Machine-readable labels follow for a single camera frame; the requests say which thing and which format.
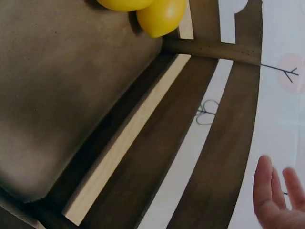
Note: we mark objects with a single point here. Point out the yellow lemon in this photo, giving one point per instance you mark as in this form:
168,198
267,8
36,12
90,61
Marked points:
162,16
124,4

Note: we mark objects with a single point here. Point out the brown wooden crate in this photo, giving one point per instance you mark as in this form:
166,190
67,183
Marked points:
52,95

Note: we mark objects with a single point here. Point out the person's right hand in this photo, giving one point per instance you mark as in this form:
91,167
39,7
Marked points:
274,214

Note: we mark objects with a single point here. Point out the person's right fingers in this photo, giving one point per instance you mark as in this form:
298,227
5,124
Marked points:
265,181

